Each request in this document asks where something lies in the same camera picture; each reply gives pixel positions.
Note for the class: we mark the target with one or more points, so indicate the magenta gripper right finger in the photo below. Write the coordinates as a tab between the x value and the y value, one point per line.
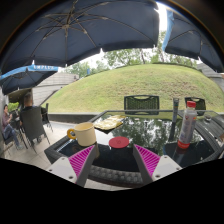
152	166

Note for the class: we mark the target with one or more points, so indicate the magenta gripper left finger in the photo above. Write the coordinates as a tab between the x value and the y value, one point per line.
76	168

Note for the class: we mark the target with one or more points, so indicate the clear bottle with red cap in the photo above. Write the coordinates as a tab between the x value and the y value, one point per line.
188	125

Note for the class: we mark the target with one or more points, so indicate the dark parasol pole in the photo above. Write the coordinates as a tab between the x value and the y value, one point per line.
175	113

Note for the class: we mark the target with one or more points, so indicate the red round coaster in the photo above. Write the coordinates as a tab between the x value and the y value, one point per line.
118	142

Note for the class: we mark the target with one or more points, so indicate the glass top wicker table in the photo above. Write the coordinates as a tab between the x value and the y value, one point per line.
154	132

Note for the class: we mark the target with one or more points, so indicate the yellow cloth on table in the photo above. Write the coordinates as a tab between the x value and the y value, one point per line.
110	123

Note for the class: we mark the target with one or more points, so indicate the dark wicker chair left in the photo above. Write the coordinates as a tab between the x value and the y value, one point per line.
32	124

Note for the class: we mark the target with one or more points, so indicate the dark green plastic chair middle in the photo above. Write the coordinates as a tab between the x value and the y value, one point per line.
148	104

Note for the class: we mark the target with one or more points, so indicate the dark green plastic chair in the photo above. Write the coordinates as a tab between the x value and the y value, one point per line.
148	104
200	104

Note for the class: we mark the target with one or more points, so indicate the dark green plastic chair right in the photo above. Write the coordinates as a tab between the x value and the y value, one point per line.
200	104

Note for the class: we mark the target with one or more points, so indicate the seated person in purple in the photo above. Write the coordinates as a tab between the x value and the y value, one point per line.
7	129

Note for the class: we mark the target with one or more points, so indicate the seated person in black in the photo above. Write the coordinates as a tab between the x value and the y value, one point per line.
28	104

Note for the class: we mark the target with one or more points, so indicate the blue parasol left with lettering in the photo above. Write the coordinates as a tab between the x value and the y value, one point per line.
25	77

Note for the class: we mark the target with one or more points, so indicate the dark blue parasol right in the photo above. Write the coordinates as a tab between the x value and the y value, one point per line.
183	38

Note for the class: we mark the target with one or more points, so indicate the dark blue parasol overhead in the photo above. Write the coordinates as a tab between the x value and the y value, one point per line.
68	31

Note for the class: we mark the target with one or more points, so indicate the cream mug with yellow handle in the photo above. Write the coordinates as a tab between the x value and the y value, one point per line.
84	133

